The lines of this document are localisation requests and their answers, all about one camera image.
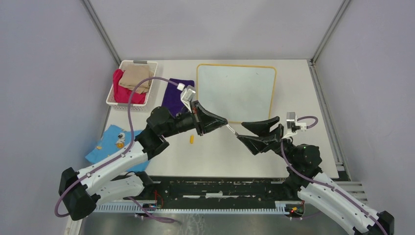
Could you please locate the beige cloth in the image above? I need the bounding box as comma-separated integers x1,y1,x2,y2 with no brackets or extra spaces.
118,64,154,91

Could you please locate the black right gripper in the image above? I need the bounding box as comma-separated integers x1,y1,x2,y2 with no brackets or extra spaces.
236,116,296,165

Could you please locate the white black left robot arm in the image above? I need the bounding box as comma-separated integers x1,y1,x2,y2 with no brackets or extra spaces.
54,100,228,221

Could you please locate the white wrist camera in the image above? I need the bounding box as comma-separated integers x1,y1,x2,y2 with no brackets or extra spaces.
286,112,307,134
177,83,196,111

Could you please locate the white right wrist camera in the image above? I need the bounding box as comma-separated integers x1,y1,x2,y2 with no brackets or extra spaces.
286,112,307,134

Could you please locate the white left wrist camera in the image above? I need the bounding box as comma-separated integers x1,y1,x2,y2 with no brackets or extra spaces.
177,83,196,111

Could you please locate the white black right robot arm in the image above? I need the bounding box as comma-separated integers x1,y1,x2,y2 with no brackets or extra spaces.
235,112,394,235

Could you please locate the pink cloth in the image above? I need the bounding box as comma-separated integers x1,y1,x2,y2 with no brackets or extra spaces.
113,69,146,104

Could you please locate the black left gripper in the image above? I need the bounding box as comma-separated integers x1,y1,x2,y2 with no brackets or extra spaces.
162,100,228,138

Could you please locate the yellow framed whiteboard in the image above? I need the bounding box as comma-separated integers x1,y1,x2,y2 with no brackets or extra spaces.
196,64,277,123

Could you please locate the white toothed cable duct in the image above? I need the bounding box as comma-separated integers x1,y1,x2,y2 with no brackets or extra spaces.
94,202,289,215

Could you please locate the purple towel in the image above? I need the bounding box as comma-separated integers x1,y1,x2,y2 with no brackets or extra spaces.
161,78,195,117

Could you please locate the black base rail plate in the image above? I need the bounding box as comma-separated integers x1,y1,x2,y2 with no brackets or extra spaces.
134,176,302,210

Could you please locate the blue cartoon cloth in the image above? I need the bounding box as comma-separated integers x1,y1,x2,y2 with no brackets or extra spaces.
85,125,132,164

